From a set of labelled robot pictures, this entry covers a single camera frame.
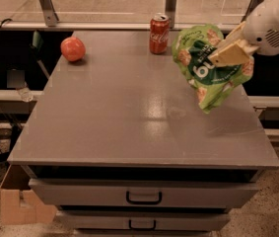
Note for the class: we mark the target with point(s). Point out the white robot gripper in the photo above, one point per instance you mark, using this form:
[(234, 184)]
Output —
[(266, 30)]

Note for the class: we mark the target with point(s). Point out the green rice chip bag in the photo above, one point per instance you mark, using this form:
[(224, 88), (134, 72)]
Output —
[(212, 84)]

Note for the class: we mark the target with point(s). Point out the red coke can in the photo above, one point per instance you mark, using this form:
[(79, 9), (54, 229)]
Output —
[(159, 33)]

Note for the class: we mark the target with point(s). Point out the grey drawer cabinet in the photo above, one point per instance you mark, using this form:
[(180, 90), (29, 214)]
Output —
[(123, 113)]

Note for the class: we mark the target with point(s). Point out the red orange apple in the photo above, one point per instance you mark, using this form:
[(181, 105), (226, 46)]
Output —
[(72, 49)]

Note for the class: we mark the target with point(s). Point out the clear plastic water bottle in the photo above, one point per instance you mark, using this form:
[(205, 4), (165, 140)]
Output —
[(25, 94)]

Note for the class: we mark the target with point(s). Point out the top grey drawer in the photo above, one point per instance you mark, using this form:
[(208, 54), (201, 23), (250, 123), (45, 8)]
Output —
[(173, 194)]

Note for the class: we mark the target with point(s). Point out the grey drawer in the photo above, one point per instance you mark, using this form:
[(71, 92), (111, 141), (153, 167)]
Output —
[(154, 221), (173, 194)]

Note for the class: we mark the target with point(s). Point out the cardboard box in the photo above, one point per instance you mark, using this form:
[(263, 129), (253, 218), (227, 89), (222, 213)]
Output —
[(19, 204)]

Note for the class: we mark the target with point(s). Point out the middle metal railing bracket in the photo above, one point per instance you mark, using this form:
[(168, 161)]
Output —
[(170, 8)]

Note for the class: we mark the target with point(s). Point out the left metal railing bracket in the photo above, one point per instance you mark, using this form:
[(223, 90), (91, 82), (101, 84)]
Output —
[(49, 14)]

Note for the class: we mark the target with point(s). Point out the green handled tool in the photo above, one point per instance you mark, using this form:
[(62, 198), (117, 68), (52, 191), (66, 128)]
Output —
[(35, 48)]

